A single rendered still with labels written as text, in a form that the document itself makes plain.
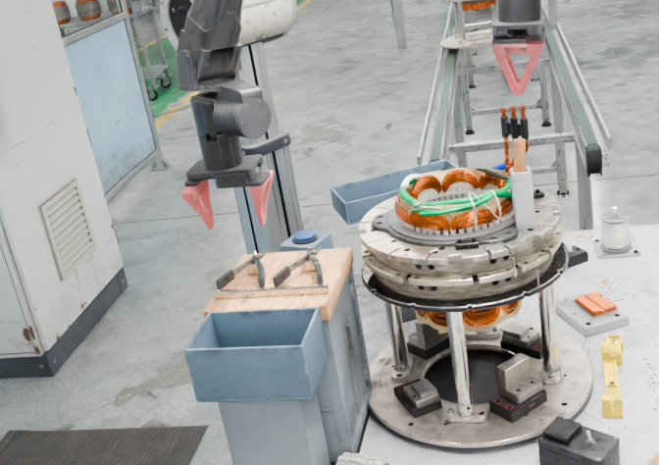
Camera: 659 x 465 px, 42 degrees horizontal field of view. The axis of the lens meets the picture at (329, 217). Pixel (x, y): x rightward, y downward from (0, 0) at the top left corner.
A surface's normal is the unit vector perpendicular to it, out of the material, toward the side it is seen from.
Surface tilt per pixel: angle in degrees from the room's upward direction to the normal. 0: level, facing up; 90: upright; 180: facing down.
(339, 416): 90
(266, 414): 90
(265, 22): 111
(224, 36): 120
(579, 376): 0
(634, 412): 0
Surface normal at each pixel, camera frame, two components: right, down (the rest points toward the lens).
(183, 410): -0.16, -0.92
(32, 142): 0.97, -0.08
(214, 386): -0.20, 0.39
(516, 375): 0.56, 0.22
